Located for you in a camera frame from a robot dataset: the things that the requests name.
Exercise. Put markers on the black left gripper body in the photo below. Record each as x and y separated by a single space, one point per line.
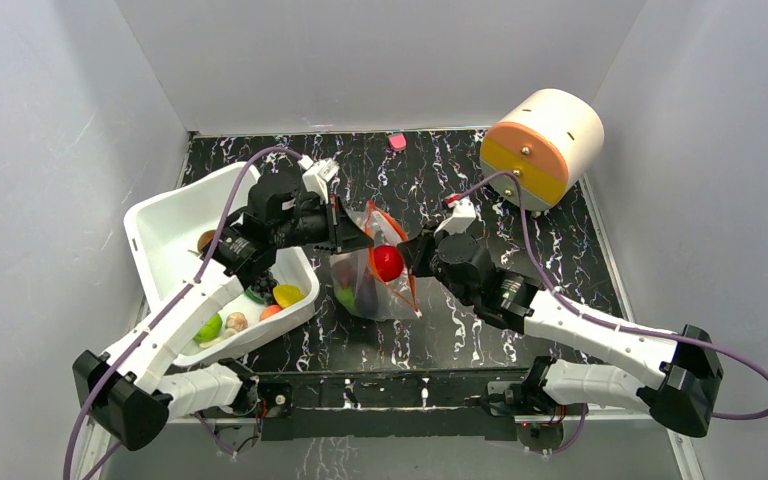
308 228

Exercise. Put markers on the clear zip bag orange zipper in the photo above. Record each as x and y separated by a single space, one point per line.
397 298

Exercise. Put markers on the yellow toy starfruit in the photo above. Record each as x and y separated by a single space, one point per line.
286 295

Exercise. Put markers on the light green toy fruit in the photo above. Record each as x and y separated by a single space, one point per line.
210 330

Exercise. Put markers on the brown toy kiwi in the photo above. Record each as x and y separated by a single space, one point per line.
205 240

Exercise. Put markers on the round cream drawer cabinet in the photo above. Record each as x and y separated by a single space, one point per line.
547 142

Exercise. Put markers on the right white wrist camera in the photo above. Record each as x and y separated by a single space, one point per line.
461 214

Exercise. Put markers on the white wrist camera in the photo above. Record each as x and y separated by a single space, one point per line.
461 214
321 175

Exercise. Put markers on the purple toy eggplant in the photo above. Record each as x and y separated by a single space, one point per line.
366 295

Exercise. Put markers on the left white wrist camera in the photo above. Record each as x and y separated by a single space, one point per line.
321 175

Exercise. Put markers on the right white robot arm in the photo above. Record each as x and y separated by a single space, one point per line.
675 383

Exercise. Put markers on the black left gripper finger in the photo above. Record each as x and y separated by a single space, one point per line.
351 238
338 216

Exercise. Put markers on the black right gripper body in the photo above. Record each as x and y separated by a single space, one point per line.
420 253

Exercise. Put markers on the beige toy garlic bulb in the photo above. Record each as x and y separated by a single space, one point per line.
236 322

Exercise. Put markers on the red yellow toy pomegranate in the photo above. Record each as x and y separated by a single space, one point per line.
388 262

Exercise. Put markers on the black toy grape bunch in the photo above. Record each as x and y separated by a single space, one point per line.
263 287

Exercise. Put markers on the orange toy peach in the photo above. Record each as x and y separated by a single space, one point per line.
270 311

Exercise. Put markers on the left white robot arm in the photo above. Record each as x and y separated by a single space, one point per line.
223 266

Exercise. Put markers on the white plastic bin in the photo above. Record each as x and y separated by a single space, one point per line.
163 232

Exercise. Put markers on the green toy custard apple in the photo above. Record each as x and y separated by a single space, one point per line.
346 297

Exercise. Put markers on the small pink eraser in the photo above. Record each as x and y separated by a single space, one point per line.
397 142

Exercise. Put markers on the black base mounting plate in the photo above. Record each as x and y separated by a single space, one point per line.
397 397

